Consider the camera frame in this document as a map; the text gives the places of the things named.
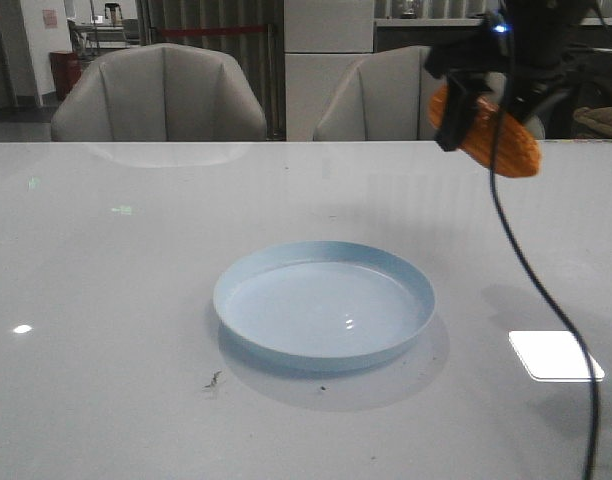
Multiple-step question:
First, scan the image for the black gripper body holding corn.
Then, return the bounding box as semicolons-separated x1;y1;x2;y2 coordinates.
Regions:
425;1;594;79

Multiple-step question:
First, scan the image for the black gripper finger corn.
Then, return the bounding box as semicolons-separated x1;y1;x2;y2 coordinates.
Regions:
505;77;571;124
434;72;490;151

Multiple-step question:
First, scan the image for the orange plastic corn cob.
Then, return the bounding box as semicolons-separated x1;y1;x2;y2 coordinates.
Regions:
429;86;541;178

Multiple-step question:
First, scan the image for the light blue round plate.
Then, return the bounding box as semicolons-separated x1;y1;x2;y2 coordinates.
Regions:
213;241;435;372

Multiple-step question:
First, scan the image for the beige chair on right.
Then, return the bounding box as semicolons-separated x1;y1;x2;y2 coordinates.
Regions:
312;45;545;142

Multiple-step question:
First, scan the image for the beige chair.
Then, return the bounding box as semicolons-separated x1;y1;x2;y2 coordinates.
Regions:
312;45;545;142
51;43;267;142

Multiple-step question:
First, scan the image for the tan cushion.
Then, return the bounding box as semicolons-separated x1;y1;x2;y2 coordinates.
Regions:
573;106;612;139

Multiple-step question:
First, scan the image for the white cabinet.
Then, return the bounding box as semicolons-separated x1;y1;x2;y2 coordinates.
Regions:
284;0;375;141

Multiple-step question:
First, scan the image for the red barrier belt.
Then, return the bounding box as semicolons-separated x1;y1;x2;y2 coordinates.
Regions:
154;24;271;38

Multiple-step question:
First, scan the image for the beige chair on left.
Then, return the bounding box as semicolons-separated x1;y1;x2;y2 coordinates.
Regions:
51;43;267;142

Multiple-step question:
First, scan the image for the red trash bin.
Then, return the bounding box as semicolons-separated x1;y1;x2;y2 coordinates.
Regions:
49;51;82;100

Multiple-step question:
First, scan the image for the black cable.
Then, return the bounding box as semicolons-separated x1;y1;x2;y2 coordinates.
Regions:
487;29;602;480

